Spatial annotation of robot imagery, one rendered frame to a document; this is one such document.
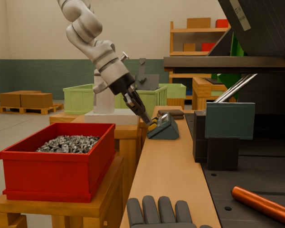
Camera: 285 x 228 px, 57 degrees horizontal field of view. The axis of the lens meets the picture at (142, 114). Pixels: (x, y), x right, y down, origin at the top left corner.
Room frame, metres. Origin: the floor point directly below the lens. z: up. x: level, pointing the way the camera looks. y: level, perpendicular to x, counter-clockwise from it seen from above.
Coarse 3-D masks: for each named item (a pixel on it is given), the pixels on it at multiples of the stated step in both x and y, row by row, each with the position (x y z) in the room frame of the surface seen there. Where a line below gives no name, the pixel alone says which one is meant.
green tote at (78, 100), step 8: (64, 88) 1.71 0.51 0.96; (72, 88) 1.80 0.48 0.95; (80, 88) 1.90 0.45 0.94; (88, 88) 2.03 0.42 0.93; (160, 88) 1.71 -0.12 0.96; (64, 96) 1.71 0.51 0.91; (72, 96) 1.69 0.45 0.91; (80, 96) 1.68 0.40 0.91; (88, 96) 1.66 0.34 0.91; (120, 96) 1.60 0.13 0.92; (144, 96) 1.56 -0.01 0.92; (152, 96) 1.55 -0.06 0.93; (160, 96) 1.70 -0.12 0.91; (72, 104) 1.69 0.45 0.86; (80, 104) 1.68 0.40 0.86; (88, 104) 1.66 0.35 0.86; (120, 104) 1.60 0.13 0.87; (144, 104) 1.56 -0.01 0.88; (152, 104) 1.55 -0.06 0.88; (160, 104) 1.70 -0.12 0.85; (72, 112) 1.69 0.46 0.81; (80, 112) 1.67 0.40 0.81; (88, 112) 1.66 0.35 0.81; (152, 112) 1.55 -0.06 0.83
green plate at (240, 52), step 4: (232, 40) 0.71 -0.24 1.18; (236, 40) 0.71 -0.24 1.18; (232, 44) 0.71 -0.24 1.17; (236, 44) 0.71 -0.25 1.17; (232, 48) 0.71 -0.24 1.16; (236, 48) 0.71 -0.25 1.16; (240, 48) 0.68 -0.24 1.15; (232, 52) 0.72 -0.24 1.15; (236, 52) 0.71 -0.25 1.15; (240, 52) 0.67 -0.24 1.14; (244, 52) 0.64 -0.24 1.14; (240, 76) 0.73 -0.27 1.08
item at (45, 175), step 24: (24, 144) 0.67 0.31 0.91; (48, 144) 0.73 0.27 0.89; (72, 144) 0.74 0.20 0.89; (96, 144) 0.63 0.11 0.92; (24, 168) 0.57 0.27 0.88; (48, 168) 0.57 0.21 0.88; (72, 168) 0.56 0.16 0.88; (96, 168) 0.62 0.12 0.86; (24, 192) 0.57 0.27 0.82; (48, 192) 0.56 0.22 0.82; (72, 192) 0.56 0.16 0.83
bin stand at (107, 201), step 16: (112, 176) 0.71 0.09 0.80; (96, 192) 0.61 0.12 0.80; (112, 192) 0.68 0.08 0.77; (0, 208) 0.56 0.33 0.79; (16, 208) 0.56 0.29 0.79; (32, 208) 0.55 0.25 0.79; (48, 208) 0.55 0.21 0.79; (64, 208) 0.55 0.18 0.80; (80, 208) 0.54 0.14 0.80; (96, 208) 0.54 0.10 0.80; (112, 208) 0.83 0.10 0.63; (0, 224) 0.56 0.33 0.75; (16, 224) 0.57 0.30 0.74; (64, 224) 0.84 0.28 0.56; (96, 224) 0.54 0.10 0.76; (112, 224) 0.83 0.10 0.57
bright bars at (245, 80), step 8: (240, 80) 0.59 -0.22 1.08; (248, 80) 0.56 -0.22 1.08; (232, 88) 0.59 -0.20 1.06; (240, 88) 0.56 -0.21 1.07; (224, 96) 0.57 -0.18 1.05; (232, 96) 0.56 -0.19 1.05; (200, 112) 0.59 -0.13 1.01; (200, 120) 0.56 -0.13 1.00; (200, 128) 0.56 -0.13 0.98; (200, 136) 0.56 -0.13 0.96; (200, 144) 0.56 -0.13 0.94; (200, 152) 0.56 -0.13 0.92; (200, 160) 0.56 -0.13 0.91
